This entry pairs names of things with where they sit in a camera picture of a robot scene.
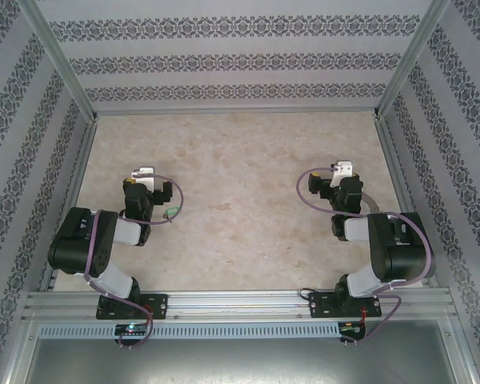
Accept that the aluminium mounting rail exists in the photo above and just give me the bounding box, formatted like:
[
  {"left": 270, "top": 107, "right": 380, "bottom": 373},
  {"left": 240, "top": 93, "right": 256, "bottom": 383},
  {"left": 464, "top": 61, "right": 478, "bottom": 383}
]
[{"left": 23, "top": 290, "right": 453, "bottom": 322}]

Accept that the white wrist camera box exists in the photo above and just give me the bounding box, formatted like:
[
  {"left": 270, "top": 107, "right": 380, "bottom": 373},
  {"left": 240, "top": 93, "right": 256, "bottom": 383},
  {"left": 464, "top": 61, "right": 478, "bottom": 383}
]
[
  {"left": 330, "top": 160, "right": 354, "bottom": 187},
  {"left": 130, "top": 166, "right": 156, "bottom": 187}
]

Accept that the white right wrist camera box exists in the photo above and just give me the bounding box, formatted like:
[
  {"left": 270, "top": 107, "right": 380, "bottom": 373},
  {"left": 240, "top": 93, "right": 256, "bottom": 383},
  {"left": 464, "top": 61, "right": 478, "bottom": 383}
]
[{"left": 330, "top": 160, "right": 354, "bottom": 187}]

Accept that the aluminium frame rail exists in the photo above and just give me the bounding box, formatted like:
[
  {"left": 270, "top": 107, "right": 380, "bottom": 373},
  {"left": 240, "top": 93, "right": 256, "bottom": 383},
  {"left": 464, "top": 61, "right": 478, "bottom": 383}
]
[
  {"left": 374, "top": 115, "right": 439, "bottom": 288},
  {"left": 94, "top": 106, "right": 379, "bottom": 118},
  {"left": 39, "top": 119, "right": 99, "bottom": 292}
]

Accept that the grey metal sheet panel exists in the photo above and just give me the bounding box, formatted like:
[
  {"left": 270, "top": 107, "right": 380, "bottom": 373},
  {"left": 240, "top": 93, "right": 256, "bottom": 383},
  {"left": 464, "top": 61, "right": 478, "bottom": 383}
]
[{"left": 23, "top": 338, "right": 451, "bottom": 384}]

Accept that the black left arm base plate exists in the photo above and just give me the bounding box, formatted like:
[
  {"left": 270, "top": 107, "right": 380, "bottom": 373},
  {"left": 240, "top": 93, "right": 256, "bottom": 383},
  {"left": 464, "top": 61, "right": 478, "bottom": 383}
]
[{"left": 95, "top": 294, "right": 170, "bottom": 322}]

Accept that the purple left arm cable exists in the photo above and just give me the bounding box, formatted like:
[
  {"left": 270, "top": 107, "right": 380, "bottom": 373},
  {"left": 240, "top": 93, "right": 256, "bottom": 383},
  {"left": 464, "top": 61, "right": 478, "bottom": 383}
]
[{"left": 82, "top": 173, "right": 185, "bottom": 350}]

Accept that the small circuit board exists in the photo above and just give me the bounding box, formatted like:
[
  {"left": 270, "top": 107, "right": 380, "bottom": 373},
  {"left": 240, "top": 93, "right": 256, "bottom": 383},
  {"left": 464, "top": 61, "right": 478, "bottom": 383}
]
[
  {"left": 112, "top": 322, "right": 150, "bottom": 342},
  {"left": 338, "top": 321, "right": 368, "bottom": 342}
]

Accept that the aluminium frame post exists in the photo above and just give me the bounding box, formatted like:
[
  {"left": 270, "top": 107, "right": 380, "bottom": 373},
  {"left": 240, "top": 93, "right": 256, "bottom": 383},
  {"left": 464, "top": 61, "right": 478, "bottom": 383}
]
[
  {"left": 373, "top": 0, "right": 451, "bottom": 120},
  {"left": 18, "top": 0, "right": 100, "bottom": 122}
]

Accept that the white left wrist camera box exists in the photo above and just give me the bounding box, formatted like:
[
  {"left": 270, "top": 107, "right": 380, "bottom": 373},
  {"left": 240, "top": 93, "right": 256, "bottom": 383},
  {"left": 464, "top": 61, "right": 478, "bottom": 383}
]
[{"left": 130, "top": 166, "right": 156, "bottom": 187}]

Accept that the grey slotted cable duct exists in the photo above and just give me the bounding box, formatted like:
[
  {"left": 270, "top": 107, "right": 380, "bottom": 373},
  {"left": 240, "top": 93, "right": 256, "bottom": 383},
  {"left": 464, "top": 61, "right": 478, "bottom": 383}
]
[{"left": 37, "top": 321, "right": 342, "bottom": 339}]

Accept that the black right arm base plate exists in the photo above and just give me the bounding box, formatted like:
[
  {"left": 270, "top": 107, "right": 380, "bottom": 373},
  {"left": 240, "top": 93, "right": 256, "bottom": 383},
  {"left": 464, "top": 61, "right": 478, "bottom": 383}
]
[{"left": 308, "top": 290, "right": 383, "bottom": 319}]

